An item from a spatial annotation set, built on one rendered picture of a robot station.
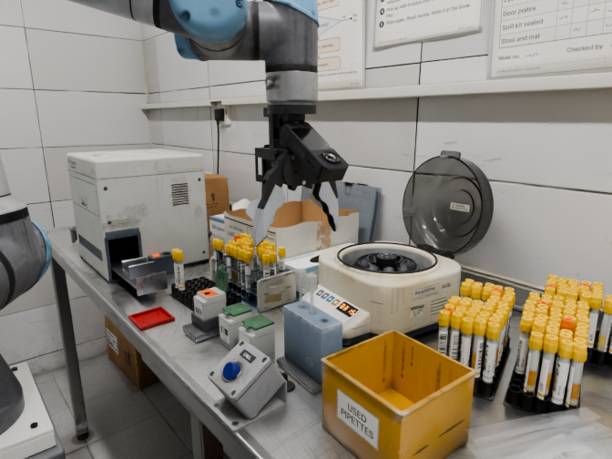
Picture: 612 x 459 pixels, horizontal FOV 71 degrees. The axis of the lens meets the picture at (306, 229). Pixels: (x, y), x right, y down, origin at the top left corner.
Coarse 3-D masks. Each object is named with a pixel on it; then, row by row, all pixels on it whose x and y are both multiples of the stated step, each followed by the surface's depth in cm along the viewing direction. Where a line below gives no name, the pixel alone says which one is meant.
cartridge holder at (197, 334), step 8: (192, 312) 81; (192, 320) 81; (200, 320) 79; (208, 320) 78; (216, 320) 80; (184, 328) 81; (192, 328) 80; (200, 328) 79; (208, 328) 79; (216, 328) 80; (192, 336) 78; (200, 336) 78; (208, 336) 79
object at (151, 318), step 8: (144, 312) 88; (152, 312) 89; (160, 312) 89; (168, 312) 88; (136, 320) 86; (144, 320) 86; (152, 320) 86; (160, 320) 86; (168, 320) 85; (144, 328) 82
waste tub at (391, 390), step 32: (352, 352) 57; (384, 352) 61; (416, 352) 58; (352, 384) 50; (384, 384) 62; (416, 384) 59; (448, 384) 49; (352, 416) 51; (384, 416) 46; (416, 416) 46; (448, 416) 50; (352, 448) 52; (384, 448) 47; (416, 448) 47; (448, 448) 51
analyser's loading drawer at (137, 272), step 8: (112, 264) 107; (120, 264) 107; (128, 264) 101; (136, 264) 102; (144, 264) 98; (152, 264) 100; (120, 272) 101; (128, 272) 101; (136, 272) 98; (144, 272) 99; (152, 272) 100; (160, 272) 96; (128, 280) 96; (136, 280) 92; (144, 280) 93; (152, 280) 95; (160, 280) 96; (136, 288) 93; (144, 288) 94; (152, 288) 95; (160, 288) 96
